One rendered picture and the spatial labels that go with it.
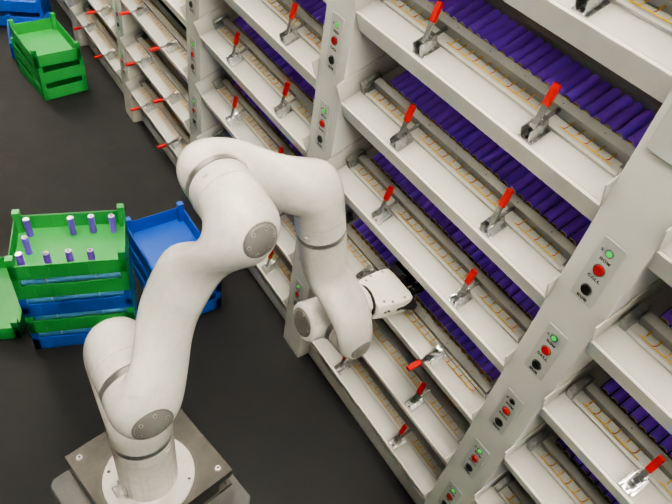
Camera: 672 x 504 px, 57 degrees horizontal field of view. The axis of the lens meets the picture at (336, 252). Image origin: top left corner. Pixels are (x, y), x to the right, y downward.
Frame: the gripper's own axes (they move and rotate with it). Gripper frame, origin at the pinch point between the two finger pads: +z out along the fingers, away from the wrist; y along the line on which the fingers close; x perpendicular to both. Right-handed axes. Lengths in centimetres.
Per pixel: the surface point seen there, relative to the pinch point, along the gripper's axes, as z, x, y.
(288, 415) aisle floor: -11, 66, 13
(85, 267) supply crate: -53, 37, 64
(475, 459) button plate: -5.4, 16.4, -36.4
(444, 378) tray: -4.8, 7.9, -20.6
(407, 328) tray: -3.9, 7.4, -6.1
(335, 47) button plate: -13, -42, 33
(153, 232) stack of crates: -23, 51, 86
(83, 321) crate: -54, 61, 65
